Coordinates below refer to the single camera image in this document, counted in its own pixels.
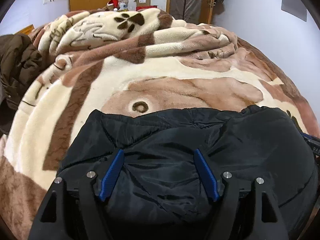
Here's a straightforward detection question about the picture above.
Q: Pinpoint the black puffer jacket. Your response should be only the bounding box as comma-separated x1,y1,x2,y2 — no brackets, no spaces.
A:
50,106,318,239

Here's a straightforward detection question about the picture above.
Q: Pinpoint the brown cream fleece blanket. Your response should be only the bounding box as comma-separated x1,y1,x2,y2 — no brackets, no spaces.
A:
1,8,319,239

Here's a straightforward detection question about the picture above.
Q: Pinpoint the dark brown jacket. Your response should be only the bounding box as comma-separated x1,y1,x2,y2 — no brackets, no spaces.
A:
1,34,44,135

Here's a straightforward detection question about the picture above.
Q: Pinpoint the wooden framed grey door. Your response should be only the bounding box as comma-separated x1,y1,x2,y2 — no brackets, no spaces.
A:
165,0,215,24

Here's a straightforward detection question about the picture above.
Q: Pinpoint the wooden headboard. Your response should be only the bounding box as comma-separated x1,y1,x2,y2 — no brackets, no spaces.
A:
17,24,35,35

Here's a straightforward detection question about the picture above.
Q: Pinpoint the red santa hat plush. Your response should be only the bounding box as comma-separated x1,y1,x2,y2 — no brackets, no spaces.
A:
104,0,120,11

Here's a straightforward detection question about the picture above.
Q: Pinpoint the red gift box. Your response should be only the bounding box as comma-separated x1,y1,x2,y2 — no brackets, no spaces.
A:
136,5,158,11

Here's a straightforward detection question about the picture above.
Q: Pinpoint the cardboard box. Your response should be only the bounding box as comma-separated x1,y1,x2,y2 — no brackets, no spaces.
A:
134,0,151,7

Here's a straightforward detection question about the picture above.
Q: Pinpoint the grey wall panel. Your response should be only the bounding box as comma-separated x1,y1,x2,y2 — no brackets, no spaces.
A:
281,0,307,22

